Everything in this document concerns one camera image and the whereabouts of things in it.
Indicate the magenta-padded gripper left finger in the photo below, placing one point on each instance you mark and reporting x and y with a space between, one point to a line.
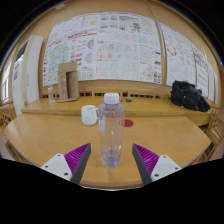
76 160

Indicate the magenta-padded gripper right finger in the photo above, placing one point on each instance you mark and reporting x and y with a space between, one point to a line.
148 160

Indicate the clear plastic water bottle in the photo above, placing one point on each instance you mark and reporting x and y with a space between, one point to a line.
111 133

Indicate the flat round red coaster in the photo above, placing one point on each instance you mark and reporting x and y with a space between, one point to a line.
129 123

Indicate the white ceramic mug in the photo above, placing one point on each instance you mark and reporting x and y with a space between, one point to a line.
88 115

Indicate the small clear plastic bottle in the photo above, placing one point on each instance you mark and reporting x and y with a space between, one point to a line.
51 95

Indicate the wooden chair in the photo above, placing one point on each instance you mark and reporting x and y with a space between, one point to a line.
215 130
6 115

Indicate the black bag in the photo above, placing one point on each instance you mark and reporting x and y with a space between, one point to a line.
188 96

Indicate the white door panel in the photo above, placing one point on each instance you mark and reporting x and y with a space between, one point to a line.
30 73

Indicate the narrow wall poster sheet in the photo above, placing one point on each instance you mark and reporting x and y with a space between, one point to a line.
186 63

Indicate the large wall poster sheet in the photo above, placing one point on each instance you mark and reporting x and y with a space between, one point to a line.
110 46

